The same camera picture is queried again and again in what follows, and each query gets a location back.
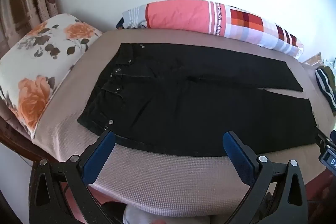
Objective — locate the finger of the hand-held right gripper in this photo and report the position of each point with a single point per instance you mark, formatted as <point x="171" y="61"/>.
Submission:
<point x="323" y="138"/>

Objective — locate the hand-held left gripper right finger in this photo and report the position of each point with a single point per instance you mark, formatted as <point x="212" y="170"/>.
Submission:
<point x="239" y="158"/>

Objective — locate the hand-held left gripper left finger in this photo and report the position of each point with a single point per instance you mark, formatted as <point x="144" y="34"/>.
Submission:
<point x="98" y="158"/>

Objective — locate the black pants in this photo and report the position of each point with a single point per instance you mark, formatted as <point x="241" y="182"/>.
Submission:
<point x="183" y="108"/>

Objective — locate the dark striped cloth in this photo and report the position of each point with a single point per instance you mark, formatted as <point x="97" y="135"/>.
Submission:
<point x="326" y="85"/>

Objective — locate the beige waffle bed blanket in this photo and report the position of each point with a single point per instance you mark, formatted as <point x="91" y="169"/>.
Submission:
<point x="162" y="174"/>

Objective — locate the white crumpled cloth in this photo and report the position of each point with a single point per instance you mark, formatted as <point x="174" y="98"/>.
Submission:
<point x="330" y="62"/>

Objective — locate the brown wooden furniture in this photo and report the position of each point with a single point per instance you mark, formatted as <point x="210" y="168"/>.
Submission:
<point x="313" y="59"/>

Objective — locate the floral orange white pillow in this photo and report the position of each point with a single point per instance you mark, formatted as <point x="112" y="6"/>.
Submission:
<point x="39" y="61"/>

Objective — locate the pink plaid bolster pillow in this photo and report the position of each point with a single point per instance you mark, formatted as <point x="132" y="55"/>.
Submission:
<point x="178" y="16"/>

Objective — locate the dark wooden bed frame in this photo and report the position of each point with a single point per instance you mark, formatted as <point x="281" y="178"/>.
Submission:
<point x="15" y="142"/>

